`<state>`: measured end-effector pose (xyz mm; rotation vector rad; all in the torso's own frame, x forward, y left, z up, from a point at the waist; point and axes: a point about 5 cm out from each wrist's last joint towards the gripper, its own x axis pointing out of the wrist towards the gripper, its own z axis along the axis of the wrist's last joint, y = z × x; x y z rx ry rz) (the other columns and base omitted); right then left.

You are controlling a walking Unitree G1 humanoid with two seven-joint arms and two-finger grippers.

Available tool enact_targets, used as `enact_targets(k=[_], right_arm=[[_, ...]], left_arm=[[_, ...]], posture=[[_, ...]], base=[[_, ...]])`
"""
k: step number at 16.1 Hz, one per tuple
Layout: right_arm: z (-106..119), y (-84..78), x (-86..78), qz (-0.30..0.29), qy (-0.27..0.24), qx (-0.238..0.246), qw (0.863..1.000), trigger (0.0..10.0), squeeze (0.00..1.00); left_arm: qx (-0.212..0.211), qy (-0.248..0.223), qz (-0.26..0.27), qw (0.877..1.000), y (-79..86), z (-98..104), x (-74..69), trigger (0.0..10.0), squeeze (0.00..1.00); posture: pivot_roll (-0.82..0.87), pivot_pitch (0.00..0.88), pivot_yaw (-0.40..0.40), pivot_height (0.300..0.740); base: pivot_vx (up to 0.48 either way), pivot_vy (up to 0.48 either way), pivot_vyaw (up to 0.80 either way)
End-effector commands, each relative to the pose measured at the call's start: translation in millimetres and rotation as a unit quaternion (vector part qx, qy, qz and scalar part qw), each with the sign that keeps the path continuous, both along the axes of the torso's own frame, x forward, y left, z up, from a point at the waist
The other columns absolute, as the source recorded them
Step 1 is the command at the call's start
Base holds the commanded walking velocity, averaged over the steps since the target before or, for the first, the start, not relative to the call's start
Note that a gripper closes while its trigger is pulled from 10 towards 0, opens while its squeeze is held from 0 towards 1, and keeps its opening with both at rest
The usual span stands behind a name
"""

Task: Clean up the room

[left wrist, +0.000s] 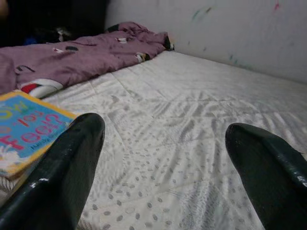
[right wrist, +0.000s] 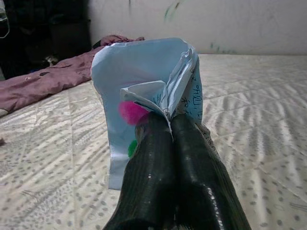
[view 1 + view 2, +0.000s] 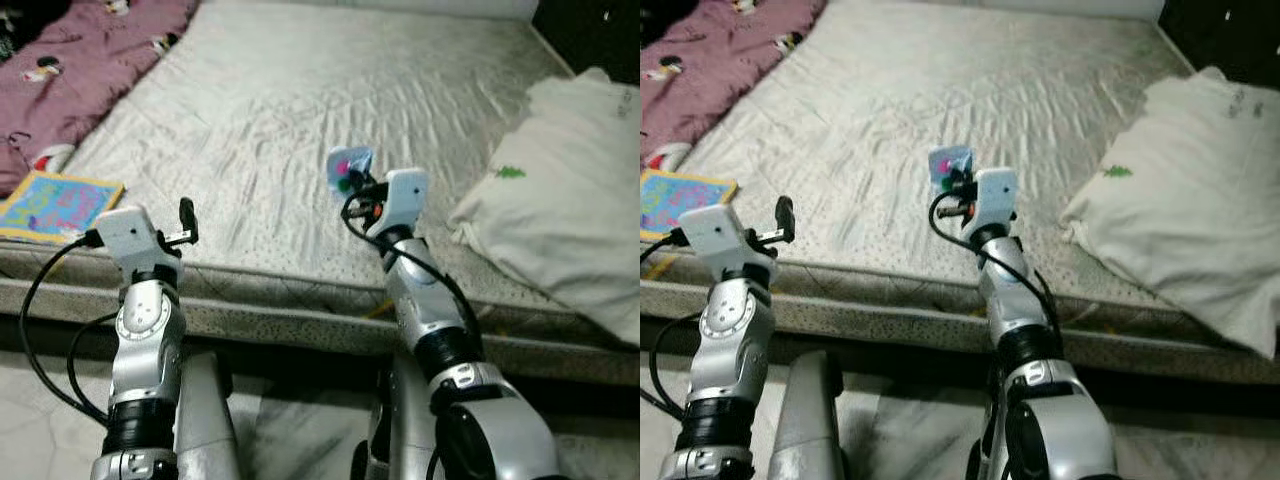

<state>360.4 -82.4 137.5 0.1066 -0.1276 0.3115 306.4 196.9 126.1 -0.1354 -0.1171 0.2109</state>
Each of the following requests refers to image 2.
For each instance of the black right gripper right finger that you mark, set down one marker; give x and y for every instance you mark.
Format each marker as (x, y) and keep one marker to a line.
(199, 187)

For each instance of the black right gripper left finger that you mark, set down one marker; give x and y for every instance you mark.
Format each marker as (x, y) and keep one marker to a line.
(148, 179)

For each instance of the light blue paper card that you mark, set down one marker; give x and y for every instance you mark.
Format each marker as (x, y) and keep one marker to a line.
(134, 72)

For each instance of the mauve cartoon print blanket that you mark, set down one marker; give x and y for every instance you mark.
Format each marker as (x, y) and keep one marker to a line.
(48, 79)

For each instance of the black cabinet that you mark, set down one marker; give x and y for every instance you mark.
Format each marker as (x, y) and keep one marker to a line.
(69, 36)

